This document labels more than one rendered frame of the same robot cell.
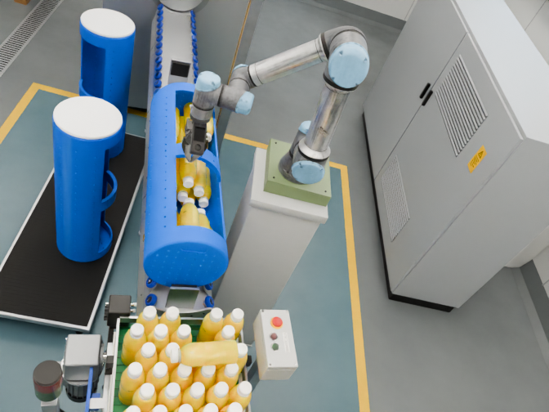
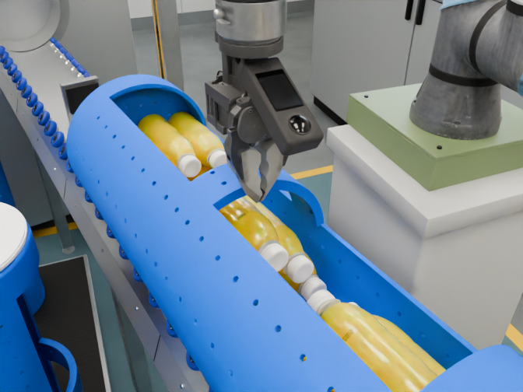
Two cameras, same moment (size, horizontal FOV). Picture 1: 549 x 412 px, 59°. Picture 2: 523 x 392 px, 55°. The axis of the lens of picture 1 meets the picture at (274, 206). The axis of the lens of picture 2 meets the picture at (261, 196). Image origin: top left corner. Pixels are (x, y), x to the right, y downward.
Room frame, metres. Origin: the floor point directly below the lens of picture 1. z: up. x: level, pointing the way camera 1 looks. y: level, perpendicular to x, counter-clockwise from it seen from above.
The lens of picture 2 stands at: (0.77, 0.42, 1.61)
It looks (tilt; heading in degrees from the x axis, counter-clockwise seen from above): 35 degrees down; 353
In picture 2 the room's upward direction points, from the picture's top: straight up
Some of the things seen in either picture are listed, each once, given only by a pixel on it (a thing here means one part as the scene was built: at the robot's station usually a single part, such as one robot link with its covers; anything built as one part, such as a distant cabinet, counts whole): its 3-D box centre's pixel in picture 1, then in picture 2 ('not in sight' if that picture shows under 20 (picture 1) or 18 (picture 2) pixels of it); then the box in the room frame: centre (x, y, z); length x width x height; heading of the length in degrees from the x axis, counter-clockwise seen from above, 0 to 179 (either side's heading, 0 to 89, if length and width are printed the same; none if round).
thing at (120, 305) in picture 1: (120, 311); not in sight; (0.79, 0.33, 0.95); 0.10 x 0.07 x 0.10; 115
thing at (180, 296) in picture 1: (181, 296); not in sight; (0.92, 0.17, 0.99); 0.10 x 0.02 x 0.12; 115
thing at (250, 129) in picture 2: (197, 126); (247, 85); (1.32, 0.36, 1.38); 0.09 x 0.08 x 0.12; 25
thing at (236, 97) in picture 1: (236, 97); not in sight; (1.36, 0.26, 1.53); 0.11 x 0.11 x 0.08; 11
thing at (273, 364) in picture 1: (274, 343); not in sight; (0.86, -0.18, 1.05); 0.20 x 0.10 x 0.10; 25
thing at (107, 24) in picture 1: (108, 23); not in sight; (2.25, 1.22, 1.03); 0.28 x 0.28 x 0.01
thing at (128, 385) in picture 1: (131, 382); not in sight; (0.58, 0.17, 0.99); 0.07 x 0.07 x 0.19
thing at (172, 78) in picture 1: (179, 73); (85, 107); (2.12, 0.74, 1.00); 0.10 x 0.04 x 0.15; 115
